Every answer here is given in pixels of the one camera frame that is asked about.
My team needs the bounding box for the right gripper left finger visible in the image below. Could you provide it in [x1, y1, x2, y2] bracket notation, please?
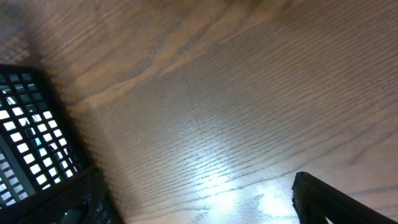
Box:
[1, 167, 123, 223]

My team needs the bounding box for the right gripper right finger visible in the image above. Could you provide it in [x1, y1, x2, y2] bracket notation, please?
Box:
[292, 172, 397, 224]

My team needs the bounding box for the black plastic mesh basket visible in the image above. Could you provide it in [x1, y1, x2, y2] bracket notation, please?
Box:
[1, 64, 90, 215]

